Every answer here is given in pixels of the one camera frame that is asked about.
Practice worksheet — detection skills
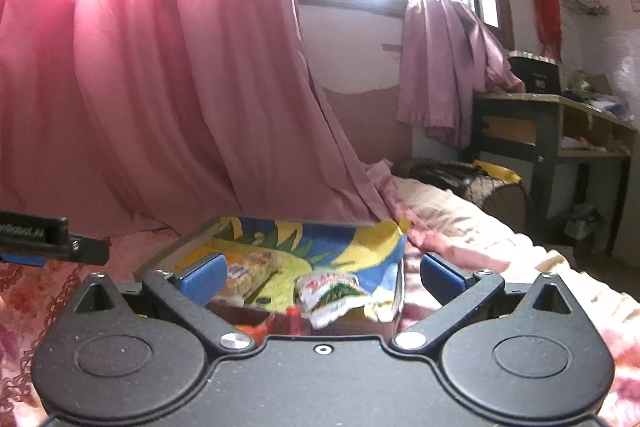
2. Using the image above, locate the white red-green snack packet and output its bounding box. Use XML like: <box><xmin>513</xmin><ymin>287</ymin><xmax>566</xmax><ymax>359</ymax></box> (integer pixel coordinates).
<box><xmin>294</xmin><ymin>270</ymin><xmax>372</xmax><ymax>329</ymax></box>

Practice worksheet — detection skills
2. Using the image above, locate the pale snack bar packet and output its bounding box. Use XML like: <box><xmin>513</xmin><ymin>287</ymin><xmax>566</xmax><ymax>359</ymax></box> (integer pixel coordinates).
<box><xmin>216</xmin><ymin>251</ymin><xmax>281</xmax><ymax>306</ymax></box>

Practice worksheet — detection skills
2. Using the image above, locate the pink floral bedsheet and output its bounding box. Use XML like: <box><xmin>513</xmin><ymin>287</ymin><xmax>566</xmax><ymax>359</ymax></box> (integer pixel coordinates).
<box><xmin>1</xmin><ymin>160</ymin><xmax>639</xmax><ymax>426</ymax></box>

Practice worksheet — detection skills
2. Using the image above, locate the colourful lined cardboard box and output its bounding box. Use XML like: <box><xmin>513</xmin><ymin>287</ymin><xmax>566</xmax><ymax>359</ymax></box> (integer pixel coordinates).
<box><xmin>134</xmin><ymin>217</ymin><xmax>407</xmax><ymax>339</ymax></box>

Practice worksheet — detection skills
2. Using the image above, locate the black patterned bag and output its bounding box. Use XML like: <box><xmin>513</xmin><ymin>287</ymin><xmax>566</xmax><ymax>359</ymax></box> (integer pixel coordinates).
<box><xmin>392</xmin><ymin>158</ymin><xmax>529</xmax><ymax>233</ymax></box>

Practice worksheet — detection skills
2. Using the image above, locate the yellow item on bag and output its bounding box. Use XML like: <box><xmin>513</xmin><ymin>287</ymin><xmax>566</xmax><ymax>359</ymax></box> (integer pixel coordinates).
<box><xmin>473</xmin><ymin>159</ymin><xmax>522</xmax><ymax>184</ymax></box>

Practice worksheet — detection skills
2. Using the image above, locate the dark wooden desk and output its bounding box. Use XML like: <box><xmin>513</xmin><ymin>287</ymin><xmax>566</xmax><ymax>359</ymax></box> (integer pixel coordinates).
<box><xmin>465</xmin><ymin>93</ymin><xmax>638</xmax><ymax>256</ymax></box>

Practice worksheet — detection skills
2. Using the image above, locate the large pink curtain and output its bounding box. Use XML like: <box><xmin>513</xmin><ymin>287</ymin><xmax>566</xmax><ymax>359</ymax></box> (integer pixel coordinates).
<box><xmin>1</xmin><ymin>0</ymin><xmax>388</xmax><ymax>236</ymax></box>

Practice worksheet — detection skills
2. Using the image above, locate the small mauve curtain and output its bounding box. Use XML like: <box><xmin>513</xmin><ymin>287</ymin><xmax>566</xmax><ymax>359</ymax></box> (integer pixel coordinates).
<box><xmin>397</xmin><ymin>0</ymin><xmax>525</xmax><ymax>148</ymax></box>

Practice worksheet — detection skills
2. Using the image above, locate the black box on desk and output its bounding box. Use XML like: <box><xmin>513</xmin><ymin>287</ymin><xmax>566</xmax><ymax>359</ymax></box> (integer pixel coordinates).
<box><xmin>508</xmin><ymin>51</ymin><xmax>561</xmax><ymax>95</ymax></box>

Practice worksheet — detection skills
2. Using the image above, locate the red hanging wall decoration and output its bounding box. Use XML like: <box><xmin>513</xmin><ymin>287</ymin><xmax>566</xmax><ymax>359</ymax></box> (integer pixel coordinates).
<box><xmin>533</xmin><ymin>0</ymin><xmax>563</xmax><ymax>62</ymax></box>

